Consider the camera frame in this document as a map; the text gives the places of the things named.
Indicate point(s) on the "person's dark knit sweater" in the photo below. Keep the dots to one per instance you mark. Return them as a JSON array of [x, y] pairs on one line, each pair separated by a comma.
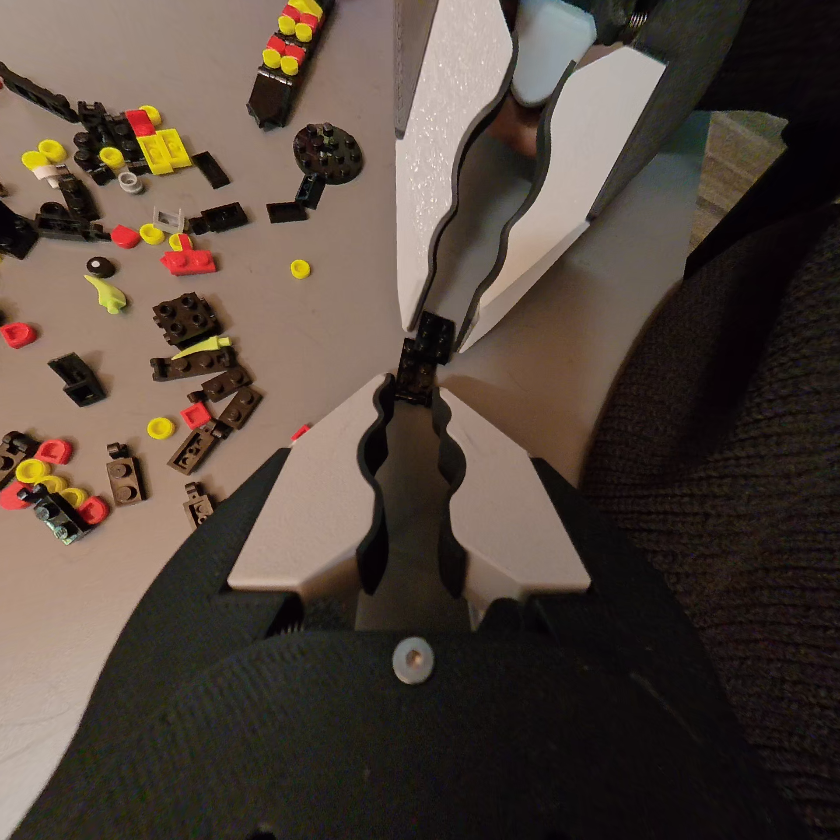
[[735, 525]]

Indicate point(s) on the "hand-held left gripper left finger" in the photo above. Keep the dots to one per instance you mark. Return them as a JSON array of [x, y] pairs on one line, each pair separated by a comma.
[[308, 512]]

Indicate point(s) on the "yellow round lego tile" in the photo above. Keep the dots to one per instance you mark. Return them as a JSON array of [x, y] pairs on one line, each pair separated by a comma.
[[300, 270]]

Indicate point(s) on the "red square lego tile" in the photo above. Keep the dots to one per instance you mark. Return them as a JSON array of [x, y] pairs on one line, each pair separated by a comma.
[[302, 433]]

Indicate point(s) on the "red yellow black lego snake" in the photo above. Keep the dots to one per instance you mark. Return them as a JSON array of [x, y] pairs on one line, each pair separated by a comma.
[[289, 59]]

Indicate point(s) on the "person's right hand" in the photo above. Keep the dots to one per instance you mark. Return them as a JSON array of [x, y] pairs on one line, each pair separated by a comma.
[[515, 131]]

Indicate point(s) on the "dark brown lego plate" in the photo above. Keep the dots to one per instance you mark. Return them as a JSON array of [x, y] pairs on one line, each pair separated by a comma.
[[415, 377]]

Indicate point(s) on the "black round lego plate assembly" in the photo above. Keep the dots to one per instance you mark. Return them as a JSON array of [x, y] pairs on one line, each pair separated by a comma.
[[328, 154]]

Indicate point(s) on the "person's right forearm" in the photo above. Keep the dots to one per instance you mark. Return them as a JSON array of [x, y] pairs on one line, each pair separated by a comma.
[[787, 59]]

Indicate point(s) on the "pile of loose lego pieces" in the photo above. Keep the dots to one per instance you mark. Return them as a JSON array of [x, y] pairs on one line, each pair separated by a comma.
[[131, 315]]

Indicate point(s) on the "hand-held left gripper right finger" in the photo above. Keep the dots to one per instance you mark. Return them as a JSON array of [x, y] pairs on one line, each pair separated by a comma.
[[512, 518]]

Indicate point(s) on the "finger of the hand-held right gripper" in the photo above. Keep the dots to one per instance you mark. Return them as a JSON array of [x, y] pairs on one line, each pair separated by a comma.
[[590, 144], [446, 131]]

